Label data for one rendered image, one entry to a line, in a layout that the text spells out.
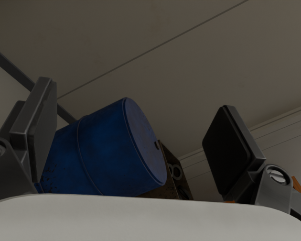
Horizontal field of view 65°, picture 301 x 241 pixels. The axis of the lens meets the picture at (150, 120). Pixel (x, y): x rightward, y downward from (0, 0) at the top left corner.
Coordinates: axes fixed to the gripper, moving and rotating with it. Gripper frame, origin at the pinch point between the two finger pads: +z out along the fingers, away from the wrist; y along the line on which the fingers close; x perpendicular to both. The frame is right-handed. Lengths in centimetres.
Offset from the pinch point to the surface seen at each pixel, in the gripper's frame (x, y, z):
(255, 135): -157, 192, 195
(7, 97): -105, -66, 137
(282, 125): -139, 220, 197
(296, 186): -261, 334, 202
